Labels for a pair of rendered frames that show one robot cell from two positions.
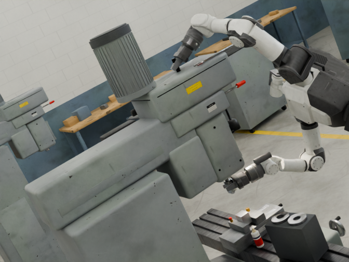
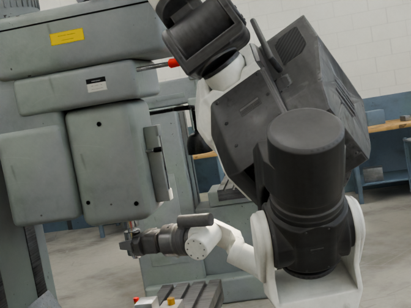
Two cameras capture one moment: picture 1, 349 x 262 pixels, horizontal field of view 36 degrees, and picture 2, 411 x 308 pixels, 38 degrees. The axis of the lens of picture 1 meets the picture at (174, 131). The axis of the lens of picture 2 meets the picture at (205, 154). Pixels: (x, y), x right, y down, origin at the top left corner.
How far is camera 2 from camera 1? 2.05 m
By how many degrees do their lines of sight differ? 36
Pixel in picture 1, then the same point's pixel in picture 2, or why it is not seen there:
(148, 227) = not seen: outside the picture
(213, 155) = (84, 172)
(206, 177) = (52, 203)
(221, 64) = (136, 9)
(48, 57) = (362, 37)
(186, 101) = (44, 57)
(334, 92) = (249, 124)
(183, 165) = (14, 164)
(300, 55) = (205, 15)
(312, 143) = not seen: hidden behind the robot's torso
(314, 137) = not seen: hidden behind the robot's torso
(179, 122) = (27, 90)
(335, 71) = (292, 80)
